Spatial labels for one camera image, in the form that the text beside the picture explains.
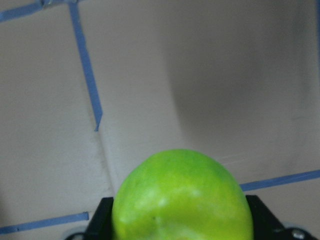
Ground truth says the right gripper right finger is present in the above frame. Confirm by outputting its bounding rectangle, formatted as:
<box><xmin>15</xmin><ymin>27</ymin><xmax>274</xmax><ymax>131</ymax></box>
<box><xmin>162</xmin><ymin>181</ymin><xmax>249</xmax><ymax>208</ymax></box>
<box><xmin>246</xmin><ymin>195</ymin><xmax>297</xmax><ymax>240</ymax></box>

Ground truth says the green apple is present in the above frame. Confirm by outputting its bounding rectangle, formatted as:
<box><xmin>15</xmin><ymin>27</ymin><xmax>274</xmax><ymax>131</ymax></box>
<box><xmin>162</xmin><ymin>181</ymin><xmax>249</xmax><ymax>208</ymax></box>
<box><xmin>112</xmin><ymin>149</ymin><xmax>254</xmax><ymax>240</ymax></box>

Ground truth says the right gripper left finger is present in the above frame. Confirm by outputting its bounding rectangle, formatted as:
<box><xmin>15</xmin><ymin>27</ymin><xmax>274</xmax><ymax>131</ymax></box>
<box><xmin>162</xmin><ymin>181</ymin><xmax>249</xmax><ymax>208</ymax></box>
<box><xmin>84</xmin><ymin>197</ymin><xmax>114</xmax><ymax>240</ymax></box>

